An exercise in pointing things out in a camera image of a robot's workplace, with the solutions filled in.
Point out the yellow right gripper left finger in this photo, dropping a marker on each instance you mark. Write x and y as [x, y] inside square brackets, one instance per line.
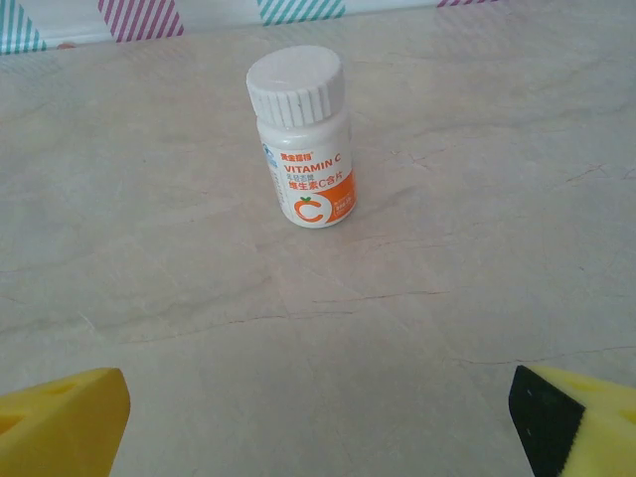
[54, 432]

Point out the white vitamin C bottle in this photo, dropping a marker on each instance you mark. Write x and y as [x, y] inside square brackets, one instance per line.
[303, 149]

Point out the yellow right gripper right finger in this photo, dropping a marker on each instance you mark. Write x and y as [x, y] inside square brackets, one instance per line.
[596, 437]

